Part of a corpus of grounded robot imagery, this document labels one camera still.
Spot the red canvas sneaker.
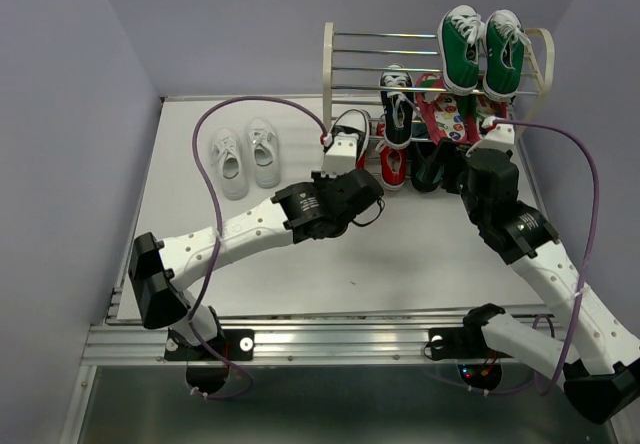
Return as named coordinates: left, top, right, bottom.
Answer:
left=375, top=122, right=410, bottom=191

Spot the black canvas sneaker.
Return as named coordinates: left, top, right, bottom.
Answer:
left=330, top=109, right=370, bottom=169
left=380, top=64, right=414, bottom=150

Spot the white sneaker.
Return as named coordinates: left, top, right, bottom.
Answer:
left=211, top=128, right=249, bottom=201
left=246, top=118, right=281, bottom=189

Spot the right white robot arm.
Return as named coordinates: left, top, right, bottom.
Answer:
left=423, top=148, right=639, bottom=424

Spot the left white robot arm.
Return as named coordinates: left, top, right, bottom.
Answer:
left=128, top=169, right=384, bottom=361

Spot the left dark green shoe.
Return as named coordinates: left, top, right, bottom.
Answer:
left=409, top=142, right=443, bottom=193

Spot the white metal shoe shelf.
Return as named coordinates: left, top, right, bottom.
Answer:
left=322, top=22, right=556, bottom=126

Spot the left pink patterned slipper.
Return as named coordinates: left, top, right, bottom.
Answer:
left=415, top=73, right=479, bottom=145

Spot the pink patterned slipper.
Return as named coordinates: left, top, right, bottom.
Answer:
left=474, top=95, right=507, bottom=134
left=415, top=73, right=479, bottom=145

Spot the right pink patterned slipper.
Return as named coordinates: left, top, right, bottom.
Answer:
left=474, top=95, right=507, bottom=134

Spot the right green canvas sneaker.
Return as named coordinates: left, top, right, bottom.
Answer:
left=483, top=9, right=530, bottom=101

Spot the green canvas sneaker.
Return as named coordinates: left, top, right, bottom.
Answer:
left=483, top=9, right=530, bottom=101
left=436, top=5, right=485, bottom=95

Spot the left green canvas sneaker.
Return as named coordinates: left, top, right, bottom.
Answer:
left=436, top=5, right=485, bottom=95

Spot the aluminium mounting rail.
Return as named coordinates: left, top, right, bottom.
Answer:
left=81, top=308, right=467, bottom=367

